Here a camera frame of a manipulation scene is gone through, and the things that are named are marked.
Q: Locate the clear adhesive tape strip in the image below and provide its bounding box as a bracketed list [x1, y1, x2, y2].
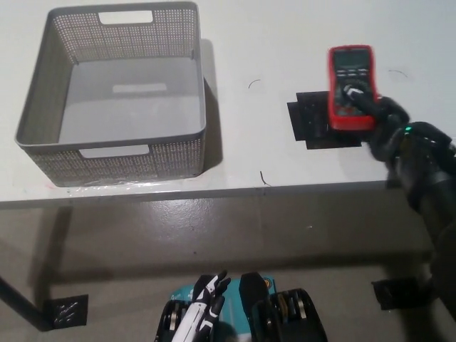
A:
[66, 179, 182, 190]

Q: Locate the grey perforated plastic basket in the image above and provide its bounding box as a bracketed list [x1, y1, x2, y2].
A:
[14, 1, 208, 188]

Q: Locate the black metal table leg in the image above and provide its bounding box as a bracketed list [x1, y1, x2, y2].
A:
[0, 274, 49, 331]

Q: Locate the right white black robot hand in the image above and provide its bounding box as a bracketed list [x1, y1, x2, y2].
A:
[343, 85, 413, 163]

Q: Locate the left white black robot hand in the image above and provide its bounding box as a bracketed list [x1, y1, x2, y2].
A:
[170, 270, 232, 342]

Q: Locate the black tape patch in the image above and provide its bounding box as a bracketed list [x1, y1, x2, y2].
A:
[286, 90, 363, 151]

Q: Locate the red digital multimeter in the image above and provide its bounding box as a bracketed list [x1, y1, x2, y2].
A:
[326, 45, 380, 132]

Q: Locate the black teal robot torso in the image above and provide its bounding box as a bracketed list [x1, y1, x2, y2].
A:
[155, 272, 329, 342]

